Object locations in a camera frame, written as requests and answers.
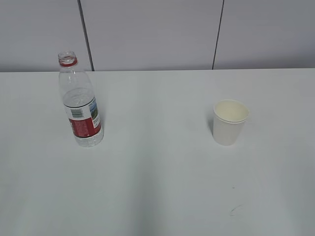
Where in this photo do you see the white paper cup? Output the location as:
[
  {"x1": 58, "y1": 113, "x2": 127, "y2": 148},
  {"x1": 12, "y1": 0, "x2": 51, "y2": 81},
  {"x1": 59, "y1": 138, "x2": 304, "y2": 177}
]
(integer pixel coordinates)
[{"x1": 213, "y1": 99, "x2": 249, "y2": 146}]

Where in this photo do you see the clear plastic water bottle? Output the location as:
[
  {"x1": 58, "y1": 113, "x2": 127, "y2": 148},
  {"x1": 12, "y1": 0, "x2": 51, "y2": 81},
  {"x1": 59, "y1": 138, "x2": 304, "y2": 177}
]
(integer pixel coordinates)
[{"x1": 58, "y1": 51, "x2": 104, "y2": 148}]

